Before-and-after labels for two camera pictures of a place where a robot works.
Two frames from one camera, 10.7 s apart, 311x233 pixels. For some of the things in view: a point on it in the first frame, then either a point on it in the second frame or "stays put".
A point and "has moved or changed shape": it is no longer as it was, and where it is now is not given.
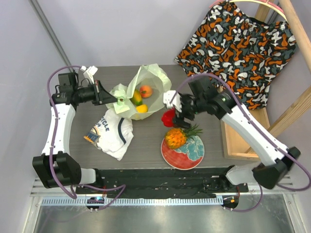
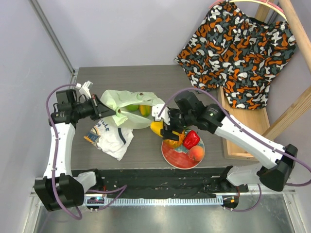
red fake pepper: (168, 117) has moved or changed shape
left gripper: (101, 95) → (99, 109)
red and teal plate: (187, 157) stays put
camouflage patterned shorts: (236, 49) stays put
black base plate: (203, 182) stays put
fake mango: (136, 98) → (145, 110)
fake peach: (146, 91) → (197, 153)
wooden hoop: (267, 3) stays put
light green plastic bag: (149, 75) → (118, 100)
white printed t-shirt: (112, 134) stays put
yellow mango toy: (142, 108) → (156, 126)
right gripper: (184, 112) → (168, 129)
